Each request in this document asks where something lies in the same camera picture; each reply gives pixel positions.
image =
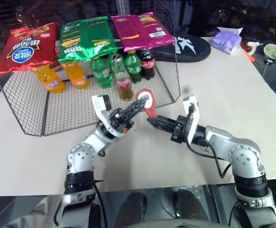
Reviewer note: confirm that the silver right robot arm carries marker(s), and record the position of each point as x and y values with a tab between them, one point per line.
242	154

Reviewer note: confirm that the red chip bag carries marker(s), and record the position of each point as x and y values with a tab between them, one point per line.
23	47

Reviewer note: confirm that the green chip bag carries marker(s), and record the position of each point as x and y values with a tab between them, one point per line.
97	35
70	40

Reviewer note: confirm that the purple tissue pack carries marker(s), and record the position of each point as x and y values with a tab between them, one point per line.
225	40

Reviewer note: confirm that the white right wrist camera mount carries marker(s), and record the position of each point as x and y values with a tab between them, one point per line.
193	114

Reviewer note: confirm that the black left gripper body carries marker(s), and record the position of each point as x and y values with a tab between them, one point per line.
118	120

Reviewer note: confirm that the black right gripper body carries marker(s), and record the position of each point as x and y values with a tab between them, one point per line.
180	130

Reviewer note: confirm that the dark cola plastic bottle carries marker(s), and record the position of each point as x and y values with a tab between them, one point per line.
147	64

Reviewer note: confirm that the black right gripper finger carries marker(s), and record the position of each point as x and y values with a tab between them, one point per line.
161	126
167	119

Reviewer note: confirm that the glass bottle with red label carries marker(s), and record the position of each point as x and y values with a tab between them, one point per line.
124	83

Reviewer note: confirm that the green soda plastic bottle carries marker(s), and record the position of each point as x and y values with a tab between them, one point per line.
133	66
101	73

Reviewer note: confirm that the clear plastic bottle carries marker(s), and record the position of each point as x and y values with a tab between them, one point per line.
26	17

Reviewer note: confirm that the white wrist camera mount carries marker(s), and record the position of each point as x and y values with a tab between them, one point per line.
193	114
101	108

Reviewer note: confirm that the magenta chip bag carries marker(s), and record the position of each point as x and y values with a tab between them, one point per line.
126	31
154	31

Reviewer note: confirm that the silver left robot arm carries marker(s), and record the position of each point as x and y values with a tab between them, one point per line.
80	159

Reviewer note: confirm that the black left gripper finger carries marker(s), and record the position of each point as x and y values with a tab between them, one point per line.
135	111
136	104

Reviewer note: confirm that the orange soda plastic bottle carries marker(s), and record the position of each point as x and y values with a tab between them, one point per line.
51	80
77	76

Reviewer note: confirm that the small brown snack pack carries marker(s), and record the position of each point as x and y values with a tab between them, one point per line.
55	66

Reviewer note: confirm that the green cloth object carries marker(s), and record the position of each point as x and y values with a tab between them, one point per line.
274	53

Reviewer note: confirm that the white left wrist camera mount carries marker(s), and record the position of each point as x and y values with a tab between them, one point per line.
101	108

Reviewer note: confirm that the black slipper with white logo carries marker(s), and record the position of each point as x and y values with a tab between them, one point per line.
187	48

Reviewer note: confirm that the white and orange object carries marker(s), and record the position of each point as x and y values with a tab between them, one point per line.
251	47

